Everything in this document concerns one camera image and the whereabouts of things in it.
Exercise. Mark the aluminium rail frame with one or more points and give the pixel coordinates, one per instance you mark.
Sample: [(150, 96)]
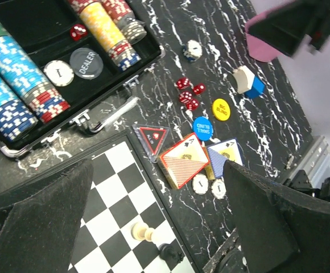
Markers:
[(315, 162)]

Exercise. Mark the black chess piece right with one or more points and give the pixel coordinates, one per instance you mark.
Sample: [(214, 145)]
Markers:
[(168, 253)]

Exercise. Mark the green blue chip column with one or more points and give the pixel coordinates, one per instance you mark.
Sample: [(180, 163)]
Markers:
[(26, 79)]

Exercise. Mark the light blue chip column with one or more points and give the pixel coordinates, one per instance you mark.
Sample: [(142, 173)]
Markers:
[(15, 117)]

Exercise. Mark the white and blue block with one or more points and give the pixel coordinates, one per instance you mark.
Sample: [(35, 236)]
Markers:
[(248, 83)]

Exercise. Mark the white chess king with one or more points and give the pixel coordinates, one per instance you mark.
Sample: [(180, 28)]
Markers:
[(142, 232)]

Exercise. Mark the yellow big blind button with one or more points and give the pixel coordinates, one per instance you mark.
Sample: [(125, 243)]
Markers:
[(221, 109)]

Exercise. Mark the red playing card deck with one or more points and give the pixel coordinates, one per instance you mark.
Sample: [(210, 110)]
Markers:
[(183, 161)]

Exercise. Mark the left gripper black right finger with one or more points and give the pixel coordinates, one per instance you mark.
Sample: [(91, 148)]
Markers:
[(281, 229)]

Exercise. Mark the red die in case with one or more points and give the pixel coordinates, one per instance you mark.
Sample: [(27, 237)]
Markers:
[(78, 31)]

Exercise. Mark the purple red chip column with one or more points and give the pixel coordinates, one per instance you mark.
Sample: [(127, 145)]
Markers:
[(124, 18)]

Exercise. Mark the grey dealer button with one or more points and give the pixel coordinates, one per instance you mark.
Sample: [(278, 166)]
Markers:
[(86, 63)]

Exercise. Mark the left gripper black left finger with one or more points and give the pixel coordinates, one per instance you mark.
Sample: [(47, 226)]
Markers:
[(40, 220)]

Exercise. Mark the black poker set case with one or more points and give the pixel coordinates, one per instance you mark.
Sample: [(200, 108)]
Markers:
[(58, 58)]

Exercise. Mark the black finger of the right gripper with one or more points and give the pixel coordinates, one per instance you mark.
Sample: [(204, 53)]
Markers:
[(285, 27)]

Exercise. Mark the blue playing card deck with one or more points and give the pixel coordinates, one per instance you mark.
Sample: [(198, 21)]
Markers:
[(218, 154)]

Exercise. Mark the white single chip in case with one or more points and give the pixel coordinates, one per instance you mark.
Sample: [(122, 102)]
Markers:
[(59, 73)]

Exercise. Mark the grey white chip stack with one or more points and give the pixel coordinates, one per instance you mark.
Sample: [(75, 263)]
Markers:
[(192, 50)]

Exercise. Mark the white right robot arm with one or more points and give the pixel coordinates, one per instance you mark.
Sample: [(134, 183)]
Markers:
[(301, 182)]

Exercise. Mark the white loose poker chip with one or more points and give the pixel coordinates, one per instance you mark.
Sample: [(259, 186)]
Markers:
[(200, 184), (218, 189)]

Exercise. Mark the blue small blind button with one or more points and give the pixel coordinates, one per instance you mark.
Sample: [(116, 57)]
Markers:
[(203, 128)]

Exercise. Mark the black white chess board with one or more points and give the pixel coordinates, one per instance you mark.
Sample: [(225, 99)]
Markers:
[(121, 195)]

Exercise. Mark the red yellow chip column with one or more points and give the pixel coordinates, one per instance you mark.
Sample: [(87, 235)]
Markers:
[(112, 40)]

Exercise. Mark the pink metronome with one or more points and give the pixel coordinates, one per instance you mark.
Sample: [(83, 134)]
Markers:
[(258, 49)]

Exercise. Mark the triangular all-in marker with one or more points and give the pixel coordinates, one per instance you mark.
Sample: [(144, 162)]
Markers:
[(152, 139)]

